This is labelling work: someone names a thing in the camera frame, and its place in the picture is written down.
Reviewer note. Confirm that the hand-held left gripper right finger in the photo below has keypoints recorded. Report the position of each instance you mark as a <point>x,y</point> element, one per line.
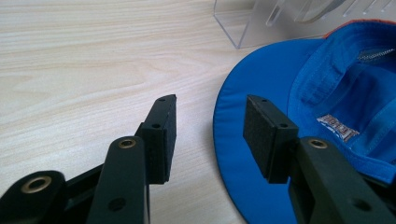
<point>264,140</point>

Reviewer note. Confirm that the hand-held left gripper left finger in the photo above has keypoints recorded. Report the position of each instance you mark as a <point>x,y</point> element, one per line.
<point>160,146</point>

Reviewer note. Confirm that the blue cap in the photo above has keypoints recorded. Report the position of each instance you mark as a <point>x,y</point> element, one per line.
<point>255,102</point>

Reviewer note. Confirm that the clear acrylic rack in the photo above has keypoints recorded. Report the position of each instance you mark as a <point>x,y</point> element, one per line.
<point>264,21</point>

